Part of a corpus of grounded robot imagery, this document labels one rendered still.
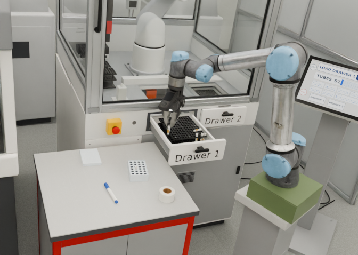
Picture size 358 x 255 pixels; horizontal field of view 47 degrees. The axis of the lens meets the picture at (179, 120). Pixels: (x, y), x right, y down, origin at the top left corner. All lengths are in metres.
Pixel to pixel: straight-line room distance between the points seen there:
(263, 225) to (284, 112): 0.61
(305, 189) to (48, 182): 1.14
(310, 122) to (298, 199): 1.95
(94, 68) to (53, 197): 0.61
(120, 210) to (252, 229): 0.67
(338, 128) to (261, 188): 0.94
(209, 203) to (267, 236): 0.79
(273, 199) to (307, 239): 1.17
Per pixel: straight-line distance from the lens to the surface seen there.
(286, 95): 1.64
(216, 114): 2.35
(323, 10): 3.66
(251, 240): 2.12
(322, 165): 2.83
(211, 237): 2.87
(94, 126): 2.13
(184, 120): 2.22
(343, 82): 2.63
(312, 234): 3.09
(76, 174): 1.98
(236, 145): 2.57
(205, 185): 2.64
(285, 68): 1.57
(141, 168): 1.97
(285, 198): 1.87
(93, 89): 2.04
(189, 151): 1.97
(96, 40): 1.96
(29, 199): 3.08
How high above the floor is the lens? 1.91
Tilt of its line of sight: 27 degrees down
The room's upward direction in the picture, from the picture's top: 8 degrees clockwise
